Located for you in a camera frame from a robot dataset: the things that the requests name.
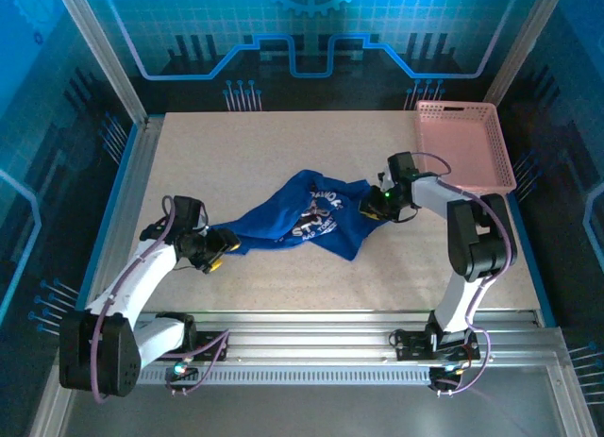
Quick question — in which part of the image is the aluminium frame post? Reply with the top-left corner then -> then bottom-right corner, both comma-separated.
52,0 -> 151,126
484,0 -> 567,109

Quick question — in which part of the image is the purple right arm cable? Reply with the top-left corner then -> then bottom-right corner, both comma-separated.
412,151 -> 518,329

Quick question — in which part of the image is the aluminium side rail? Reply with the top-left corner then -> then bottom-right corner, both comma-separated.
77,118 -> 164,315

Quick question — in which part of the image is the blue printed t-shirt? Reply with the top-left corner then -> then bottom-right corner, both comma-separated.
210,169 -> 391,262

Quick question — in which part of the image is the small lit controller board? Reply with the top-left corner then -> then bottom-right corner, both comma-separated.
431,363 -> 466,386
164,361 -> 199,382

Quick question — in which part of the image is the pink perforated plastic basket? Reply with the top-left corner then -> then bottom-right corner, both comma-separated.
413,100 -> 518,196

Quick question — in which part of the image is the aluminium mounting rail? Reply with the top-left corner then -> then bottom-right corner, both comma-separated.
136,309 -> 567,386

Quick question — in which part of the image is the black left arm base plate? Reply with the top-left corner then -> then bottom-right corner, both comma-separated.
186,328 -> 231,362

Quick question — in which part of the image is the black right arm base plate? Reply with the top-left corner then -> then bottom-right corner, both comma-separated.
390,328 -> 481,362

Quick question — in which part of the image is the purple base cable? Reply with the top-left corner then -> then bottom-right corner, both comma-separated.
164,328 -> 232,396
436,327 -> 495,398

